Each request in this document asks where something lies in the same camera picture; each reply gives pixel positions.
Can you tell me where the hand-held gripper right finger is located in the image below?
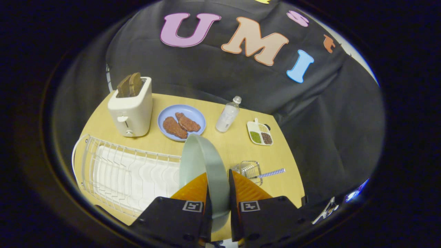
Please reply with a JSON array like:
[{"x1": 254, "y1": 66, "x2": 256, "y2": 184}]
[{"x1": 228, "y1": 169, "x2": 312, "y2": 244}]

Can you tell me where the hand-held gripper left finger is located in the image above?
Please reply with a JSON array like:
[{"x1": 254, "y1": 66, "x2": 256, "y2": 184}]
[{"x1": 130, "y1": 172, "x2": 213, "y2": 244}]

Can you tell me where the pale green plate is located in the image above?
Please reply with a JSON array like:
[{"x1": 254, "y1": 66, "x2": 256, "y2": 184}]
[{"x1": 179, "y1": 134, "x2": 230, "y2": 233}]

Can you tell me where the small wire basket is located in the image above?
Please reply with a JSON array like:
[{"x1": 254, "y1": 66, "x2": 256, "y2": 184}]
[{"x1": 232, "y1": 161, "x2": 263, "y2": 186}]

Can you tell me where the blue checkered handle spoon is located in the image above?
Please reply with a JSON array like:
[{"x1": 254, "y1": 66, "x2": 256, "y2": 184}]
[{"x1": 249, "y1": 168, "x2": 286, "y2": 180}]

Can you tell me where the white wire dish rack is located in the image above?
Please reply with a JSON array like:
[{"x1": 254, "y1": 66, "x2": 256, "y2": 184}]
[{"x1": 72, "y1": 134, "x2": 182, "y2": 218}]

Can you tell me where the white divided condiment dish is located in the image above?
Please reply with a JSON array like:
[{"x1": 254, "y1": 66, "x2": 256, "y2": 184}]
[{"x1": 247, "y1": 118, "x2": 274, "y2": 146}]

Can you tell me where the blue plate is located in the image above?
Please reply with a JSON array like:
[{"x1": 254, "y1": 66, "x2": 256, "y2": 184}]
[{"x1": 157, "y1": 104, "x2": 206, "y2": 142}]

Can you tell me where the brown meat piece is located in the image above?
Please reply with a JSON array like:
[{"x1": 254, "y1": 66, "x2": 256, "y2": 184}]
[
  {"x1": 175, "y1": 112, "x2": 201, "y2": 133},
  {"x1": 163, "y1": 116, "x2": 188, "y2": 140}
]

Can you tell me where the clear plastic bottle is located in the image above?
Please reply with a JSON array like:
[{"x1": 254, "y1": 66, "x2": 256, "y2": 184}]
[{"x1": 216, "y1": 96, "x2": 242, "y2": 133}]

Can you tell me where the white toaster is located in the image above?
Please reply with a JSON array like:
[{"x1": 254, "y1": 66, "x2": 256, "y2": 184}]
[{"x1": 107, "y1": 76, "x2": 153, "y2": 137}]

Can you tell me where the black backdrop cloth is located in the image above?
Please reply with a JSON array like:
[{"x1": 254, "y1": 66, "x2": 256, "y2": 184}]
[{"x1": 52, "y1": 0, "x2": 385, "y2": 221}]

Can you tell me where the brown toast slice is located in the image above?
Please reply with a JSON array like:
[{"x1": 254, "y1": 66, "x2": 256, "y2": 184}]
[
  {"x1": 117, "y1": 74, "x2": 132, "y2": 98},
  {"x1": 129, "y1": 72, "x2": 143, "y2": 97}
]

